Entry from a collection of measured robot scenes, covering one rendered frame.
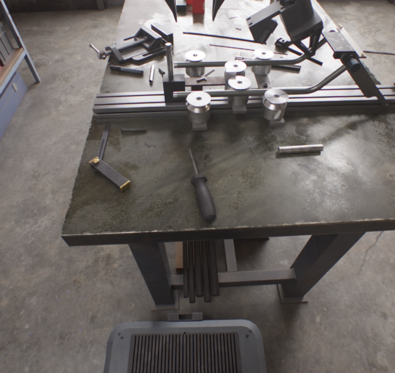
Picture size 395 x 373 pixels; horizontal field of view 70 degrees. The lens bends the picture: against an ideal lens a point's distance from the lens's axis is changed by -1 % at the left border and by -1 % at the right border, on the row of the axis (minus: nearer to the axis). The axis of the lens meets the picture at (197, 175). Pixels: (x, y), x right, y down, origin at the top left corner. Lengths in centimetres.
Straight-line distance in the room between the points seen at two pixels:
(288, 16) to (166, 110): 33
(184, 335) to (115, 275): 52
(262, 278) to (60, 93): 201
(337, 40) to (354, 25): 297
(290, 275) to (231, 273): 23
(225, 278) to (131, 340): 40
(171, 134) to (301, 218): 33
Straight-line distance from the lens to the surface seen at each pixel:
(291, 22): 70
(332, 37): 74
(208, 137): 66
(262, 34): 71
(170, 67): 67
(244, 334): 110
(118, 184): 57
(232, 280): 119
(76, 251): 158
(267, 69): 78
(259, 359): 110
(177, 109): 70
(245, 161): 62
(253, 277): 121
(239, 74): 72
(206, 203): 51
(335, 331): 147
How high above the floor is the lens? 134
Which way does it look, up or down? 52 degrees down
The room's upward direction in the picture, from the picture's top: straight up
